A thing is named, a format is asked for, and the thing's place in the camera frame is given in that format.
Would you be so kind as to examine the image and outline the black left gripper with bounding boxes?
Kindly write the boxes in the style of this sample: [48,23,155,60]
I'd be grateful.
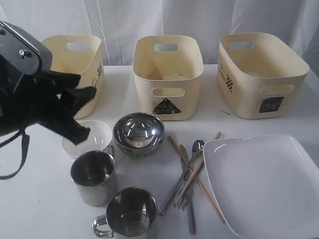
[0,53,97,145]

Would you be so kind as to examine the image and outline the white plastic bowl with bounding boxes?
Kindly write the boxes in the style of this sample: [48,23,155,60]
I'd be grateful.
[61,120,112,159]

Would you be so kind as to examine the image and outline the steel mug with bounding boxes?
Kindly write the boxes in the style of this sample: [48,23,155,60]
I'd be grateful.
[92,187,158,239]
[70,145,118,207]

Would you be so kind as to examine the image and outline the stainless steel bowl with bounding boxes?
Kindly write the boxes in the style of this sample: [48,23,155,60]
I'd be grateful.
[113,112,165,157]

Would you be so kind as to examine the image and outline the steel mug front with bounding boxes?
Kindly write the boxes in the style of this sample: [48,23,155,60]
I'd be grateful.
[92,187,158,239]

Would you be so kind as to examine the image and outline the cream bin with circle mark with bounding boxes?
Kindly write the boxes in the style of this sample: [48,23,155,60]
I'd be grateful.
[42,35,105,119]

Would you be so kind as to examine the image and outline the wooden chopstick long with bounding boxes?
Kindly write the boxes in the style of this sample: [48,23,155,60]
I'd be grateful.
[168,135,225,223]

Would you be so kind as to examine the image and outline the cream bin with triangle mark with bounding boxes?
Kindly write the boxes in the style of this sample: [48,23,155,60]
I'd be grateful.
[133,35,204,120]

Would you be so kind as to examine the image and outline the steel spoon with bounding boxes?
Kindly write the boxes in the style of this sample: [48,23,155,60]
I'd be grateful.
[159,139,204,216]

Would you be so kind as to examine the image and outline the wooden chopstick pale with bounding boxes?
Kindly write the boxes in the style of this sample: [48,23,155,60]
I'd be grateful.
[174,131,222,205]

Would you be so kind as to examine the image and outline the steel fork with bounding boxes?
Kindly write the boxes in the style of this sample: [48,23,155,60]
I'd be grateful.
[173,192,192,212]

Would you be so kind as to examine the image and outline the steel table knife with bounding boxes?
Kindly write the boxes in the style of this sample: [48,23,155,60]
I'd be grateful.
[179,144,196,235]

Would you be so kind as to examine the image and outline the cream bin with square mark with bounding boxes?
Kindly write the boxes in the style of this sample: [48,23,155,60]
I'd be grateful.
[217,32,310,119]

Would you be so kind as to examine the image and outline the white square plate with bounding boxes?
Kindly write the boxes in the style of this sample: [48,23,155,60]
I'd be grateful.
[203,134,319,239]

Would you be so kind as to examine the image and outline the black strap cable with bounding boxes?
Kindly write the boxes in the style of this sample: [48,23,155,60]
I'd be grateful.
[0,130,30,180]

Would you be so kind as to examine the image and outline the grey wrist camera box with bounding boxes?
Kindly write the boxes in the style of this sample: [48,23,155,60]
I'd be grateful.
[0,20,53,76]

